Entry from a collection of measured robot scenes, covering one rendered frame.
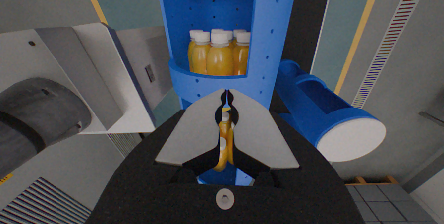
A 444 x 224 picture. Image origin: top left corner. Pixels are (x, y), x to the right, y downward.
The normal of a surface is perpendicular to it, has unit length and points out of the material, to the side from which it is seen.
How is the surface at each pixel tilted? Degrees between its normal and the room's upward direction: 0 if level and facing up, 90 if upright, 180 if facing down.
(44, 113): 72
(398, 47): 0
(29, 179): 90
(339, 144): 0
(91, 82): 90
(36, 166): 90
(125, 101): 0
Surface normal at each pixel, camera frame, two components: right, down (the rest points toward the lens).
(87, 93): 0.99, -0.06
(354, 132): -0.04, 0.52
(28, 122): 0.92, -0.29
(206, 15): 0.37, 0.48
